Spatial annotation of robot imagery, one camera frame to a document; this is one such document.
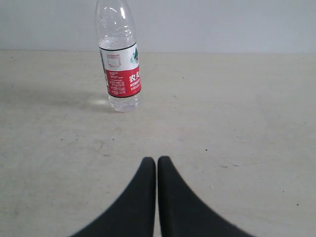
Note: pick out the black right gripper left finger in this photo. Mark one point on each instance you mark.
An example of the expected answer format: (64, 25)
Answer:
(133, 212)

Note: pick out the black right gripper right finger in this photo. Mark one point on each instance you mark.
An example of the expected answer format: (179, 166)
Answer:
(182, 213)

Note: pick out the clear plastic water bottle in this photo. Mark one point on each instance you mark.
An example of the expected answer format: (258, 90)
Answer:
(118, 49)

